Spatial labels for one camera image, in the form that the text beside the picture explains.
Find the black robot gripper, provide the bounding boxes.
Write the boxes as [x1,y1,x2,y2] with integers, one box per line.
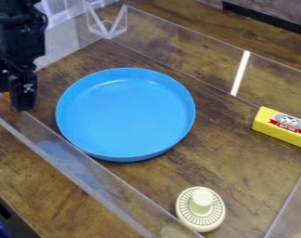
[0,0,48,112]

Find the orange ball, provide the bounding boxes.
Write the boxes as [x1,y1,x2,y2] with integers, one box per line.
[2,92,10,99]

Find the blue round tray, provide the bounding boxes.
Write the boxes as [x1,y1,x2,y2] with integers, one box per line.
[55,68,195,162]

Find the cream round toy knob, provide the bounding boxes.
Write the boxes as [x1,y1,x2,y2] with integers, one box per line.
[175,186,226,232]

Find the yellow butter box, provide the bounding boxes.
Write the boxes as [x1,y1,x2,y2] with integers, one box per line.
[252,106,301,147]

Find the clear acrylic corner bracket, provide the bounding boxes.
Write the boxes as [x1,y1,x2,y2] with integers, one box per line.
[83,0,128,40]

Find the clear acrylic front wall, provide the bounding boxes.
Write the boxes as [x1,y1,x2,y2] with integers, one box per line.
[0,94,203,238]

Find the clear acrylic wall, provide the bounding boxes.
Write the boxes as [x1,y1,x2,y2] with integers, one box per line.
[114,6,301,117]
[0,94,203,238]

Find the black bar on wall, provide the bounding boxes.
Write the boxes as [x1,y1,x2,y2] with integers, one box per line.
[220,1,301,34]

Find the clear acrylic back wall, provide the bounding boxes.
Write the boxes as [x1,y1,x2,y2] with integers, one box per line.
[114,6,301,117]

